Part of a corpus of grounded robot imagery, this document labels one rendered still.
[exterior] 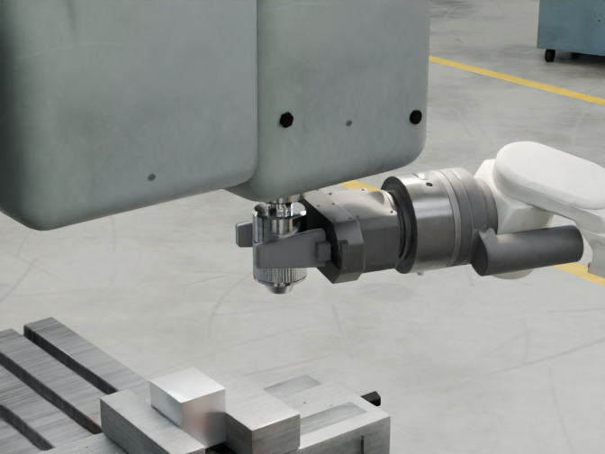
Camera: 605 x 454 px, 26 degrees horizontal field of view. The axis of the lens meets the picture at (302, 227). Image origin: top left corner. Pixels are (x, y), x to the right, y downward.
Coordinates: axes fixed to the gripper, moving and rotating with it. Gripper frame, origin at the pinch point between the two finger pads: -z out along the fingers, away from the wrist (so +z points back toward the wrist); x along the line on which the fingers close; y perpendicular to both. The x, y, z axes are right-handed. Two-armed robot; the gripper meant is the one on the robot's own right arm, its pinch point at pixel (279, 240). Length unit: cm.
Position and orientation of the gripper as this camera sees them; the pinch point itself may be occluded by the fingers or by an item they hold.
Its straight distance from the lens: 112.5
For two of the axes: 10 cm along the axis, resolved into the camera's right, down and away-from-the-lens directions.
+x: 3.4, 3.2, -8.8
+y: 0.1, 9.4, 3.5
